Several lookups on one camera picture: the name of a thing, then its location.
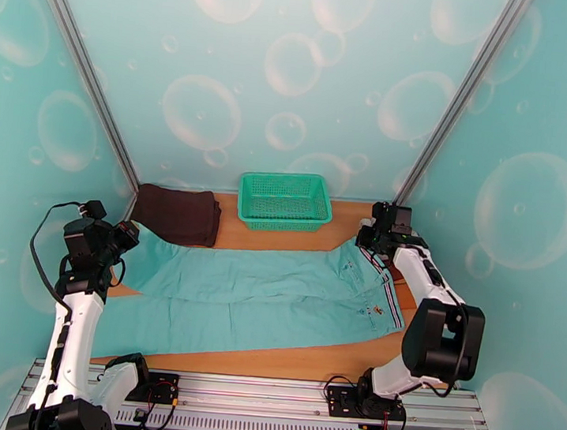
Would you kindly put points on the teal trousers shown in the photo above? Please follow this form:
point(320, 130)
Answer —
point(256, 298)

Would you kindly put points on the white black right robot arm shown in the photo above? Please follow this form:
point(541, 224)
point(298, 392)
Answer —
point(444, 335)

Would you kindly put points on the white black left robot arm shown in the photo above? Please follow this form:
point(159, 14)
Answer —
point(71, 342)

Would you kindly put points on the dark brown folded trousers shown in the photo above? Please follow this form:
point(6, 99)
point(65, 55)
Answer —
point(174, 214)

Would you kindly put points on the green plastic basket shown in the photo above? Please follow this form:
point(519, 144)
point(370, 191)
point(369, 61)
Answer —
point(285, 199)

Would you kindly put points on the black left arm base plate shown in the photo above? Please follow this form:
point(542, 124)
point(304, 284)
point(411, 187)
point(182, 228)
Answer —
point(170, 377)

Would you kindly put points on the aluminium corner post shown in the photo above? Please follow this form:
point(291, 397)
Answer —
point(87, 76)
point(462, 99)

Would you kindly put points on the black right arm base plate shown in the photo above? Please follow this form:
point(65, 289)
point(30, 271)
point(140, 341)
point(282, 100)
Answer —
point(341, 405)

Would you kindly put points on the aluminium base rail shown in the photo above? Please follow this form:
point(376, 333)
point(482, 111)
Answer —
point(248, 392)

